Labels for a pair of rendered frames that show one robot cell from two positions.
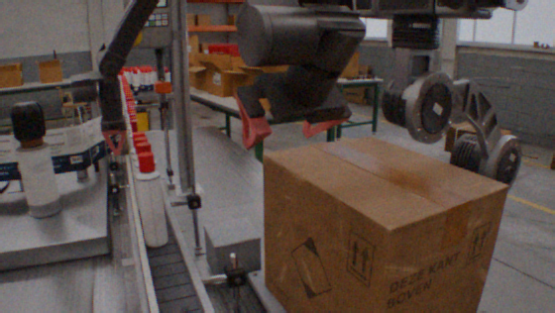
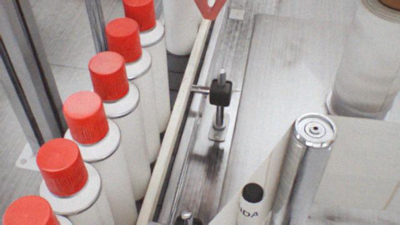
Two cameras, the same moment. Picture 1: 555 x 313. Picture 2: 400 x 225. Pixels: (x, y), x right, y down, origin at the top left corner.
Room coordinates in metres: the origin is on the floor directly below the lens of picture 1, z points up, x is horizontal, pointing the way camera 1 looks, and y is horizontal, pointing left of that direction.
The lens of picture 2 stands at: (1.32, 0.69, 1.36)
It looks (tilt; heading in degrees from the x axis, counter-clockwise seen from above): 48 degrees down; 215
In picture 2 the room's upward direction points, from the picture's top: straight up
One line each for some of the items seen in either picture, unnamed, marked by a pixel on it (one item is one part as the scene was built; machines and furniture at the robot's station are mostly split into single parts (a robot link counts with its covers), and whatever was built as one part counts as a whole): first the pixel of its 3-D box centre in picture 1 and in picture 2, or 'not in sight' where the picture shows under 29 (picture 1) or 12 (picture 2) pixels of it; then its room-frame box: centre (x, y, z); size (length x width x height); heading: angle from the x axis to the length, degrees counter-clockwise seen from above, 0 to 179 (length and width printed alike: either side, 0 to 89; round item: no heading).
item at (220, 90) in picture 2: (115, 193); (220, 99); (0.94, 0.47, 0.89); 0.03 x 0.03 x 0.12; 24
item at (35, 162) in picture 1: (35, 158); (389, 24); (0.83, 0.63, 1.03); 0.09 x 0.09 x 0.30
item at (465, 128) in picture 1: (477, 141); not in sight; (4.19, -2.49, 0.16); 0.65 x 0.54 x 0.32; 36
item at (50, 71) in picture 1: (52, 70); not in sight; (5.55, 3.61, 0.97); 0.48 x 0.47 x 0.37; 34
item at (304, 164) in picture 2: (78, 153); (297, 188); (1.07, 0.64, 0.97); 0.05 x 0.05 x 0.19
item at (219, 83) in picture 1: (226, 74); not in sight; (3.60, 0.49, 0.97); 0.45 x 0.38 x 0.37; 124
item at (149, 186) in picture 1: (151, 200); not in sight; (0.70, 0.27, 0.98); 0.05 x 0.05 x 0.20
